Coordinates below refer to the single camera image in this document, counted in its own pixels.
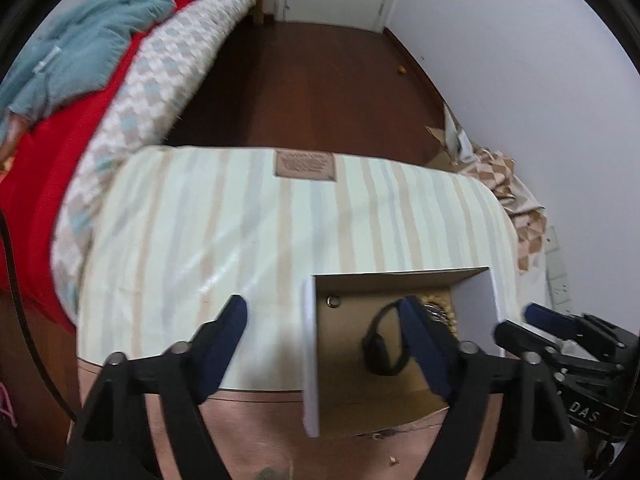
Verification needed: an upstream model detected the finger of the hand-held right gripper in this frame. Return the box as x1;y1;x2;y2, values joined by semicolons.
494;320;557;362
523;302;583;342

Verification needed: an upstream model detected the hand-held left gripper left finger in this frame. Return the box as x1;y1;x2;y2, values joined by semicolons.
65;294;248;480

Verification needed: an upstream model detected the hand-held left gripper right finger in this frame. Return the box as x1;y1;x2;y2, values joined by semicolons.
398;295;587;480

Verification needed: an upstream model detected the gold chain bracelet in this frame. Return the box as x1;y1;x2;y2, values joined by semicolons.
421;294;460;340

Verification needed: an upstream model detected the black wrist watch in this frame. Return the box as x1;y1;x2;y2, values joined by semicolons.
361;302;417;377

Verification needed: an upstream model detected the white cardboard box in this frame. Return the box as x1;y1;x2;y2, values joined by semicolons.
301;266;504;439

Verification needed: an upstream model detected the brown checked cloth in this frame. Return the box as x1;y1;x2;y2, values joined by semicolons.
457;144;550;273

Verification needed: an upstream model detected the striped cushion with brown label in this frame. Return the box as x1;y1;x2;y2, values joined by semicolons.
76;145;522;393

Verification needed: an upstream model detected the torn brown cardboard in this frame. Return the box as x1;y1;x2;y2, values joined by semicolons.
424;102;473;168

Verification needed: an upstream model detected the red blanket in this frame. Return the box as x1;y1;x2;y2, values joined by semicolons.
0;0;198;336

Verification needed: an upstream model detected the checked knitted blanket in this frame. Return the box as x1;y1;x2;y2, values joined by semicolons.
50;0;273;313

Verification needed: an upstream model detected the teal fringed blanket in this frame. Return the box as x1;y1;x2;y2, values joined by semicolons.
0;0;273;121

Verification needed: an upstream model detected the white wall outlet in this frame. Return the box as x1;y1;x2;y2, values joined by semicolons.
544;226;574;307

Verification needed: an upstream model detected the black cable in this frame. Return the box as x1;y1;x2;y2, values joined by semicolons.
0;209;78;423

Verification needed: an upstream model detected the pink cord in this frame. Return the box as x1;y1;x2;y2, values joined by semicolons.
0;382;18;428

